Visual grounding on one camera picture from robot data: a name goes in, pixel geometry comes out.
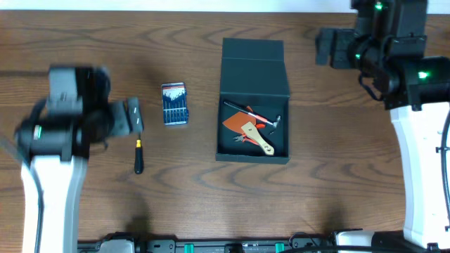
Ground orange scraper wooden handle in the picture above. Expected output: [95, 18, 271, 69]
[222, 106, 275, 156]

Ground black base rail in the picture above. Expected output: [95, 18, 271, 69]
[77, 231, 405, 253]

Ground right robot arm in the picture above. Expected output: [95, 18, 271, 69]
[303, 1, 449, 252]

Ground blue precision screwdriver set case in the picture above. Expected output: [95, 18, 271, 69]
[161, 82, 189, 126]

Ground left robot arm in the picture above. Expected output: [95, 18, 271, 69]
[15, 65, 144, 252]

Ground red handled pliers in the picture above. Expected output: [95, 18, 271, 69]
[233, 123, 266, 145]

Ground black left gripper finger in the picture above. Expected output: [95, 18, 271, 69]
[127, 97, 143, 134]
[110, 101, 131, 137]

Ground black gift box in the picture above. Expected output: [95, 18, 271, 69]
[216, 38, 290, 164]

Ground small hammer red black handle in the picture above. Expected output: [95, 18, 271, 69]
[222, 100, 281, 134]

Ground black yellow screwdriver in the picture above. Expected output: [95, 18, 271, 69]
[134, 134, 144, 174]

